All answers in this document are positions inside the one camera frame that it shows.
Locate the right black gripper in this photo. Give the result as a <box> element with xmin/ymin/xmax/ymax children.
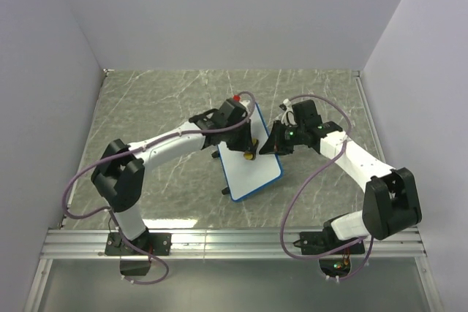
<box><xmin>259</xmin><ymin>121</ymin><xmax>305</xmax><ymax>157</ymax></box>

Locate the yellow whiteboard eraser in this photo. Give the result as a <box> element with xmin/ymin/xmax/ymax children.
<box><xmin>243</xmin><ymin>138</ymin><xmax>259</xmax><ymax>161</ymax></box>

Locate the blue framed whiteboard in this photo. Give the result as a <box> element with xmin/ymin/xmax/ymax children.
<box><xmin>214</xmin><ymin>104</ymin><xmax>283</xmax><ymax>202</ymax></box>

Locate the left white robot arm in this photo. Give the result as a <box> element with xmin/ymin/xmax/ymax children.
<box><xmin>91</xmin><ymin>98</ymin><xmax>257</xmax><ymax>255</ymax></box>

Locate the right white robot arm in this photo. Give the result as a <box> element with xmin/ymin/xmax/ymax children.
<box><xmin>259</xmin><ymin>94</ymin><xmax>422</xmax><ymax>254</ymax></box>

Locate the whiteboard wire stand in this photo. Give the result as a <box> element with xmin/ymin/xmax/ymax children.
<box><xmin>211</xmin><ymin>150</ymin><xmax>231</xmax><ymax>196</ymax></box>

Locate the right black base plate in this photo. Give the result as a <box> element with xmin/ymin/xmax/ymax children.
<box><xmin>293</xmin><ymin>231</ymin><xmax>365</xmax><ymax>256</ymax></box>

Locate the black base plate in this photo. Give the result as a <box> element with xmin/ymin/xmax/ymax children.
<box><xmin>105</xmin><ymin>232</ymin><xmax>172</xmax><ymax>256</ymax></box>
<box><xmin>293</xmin><ymin>231</ymin><xmax>365</xmax><ymax>256</ymax></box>

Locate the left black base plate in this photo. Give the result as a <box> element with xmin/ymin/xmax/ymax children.
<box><xmin>105</xmin><ymin>232</ymin><xmax>172</xmax><ymax>256</ymax></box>

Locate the aluminium mounting rail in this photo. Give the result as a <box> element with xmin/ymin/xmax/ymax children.
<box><xmin>39</xmin><ymin>228</ymin><xmax>426</xmax><ymax>260</ymax></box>

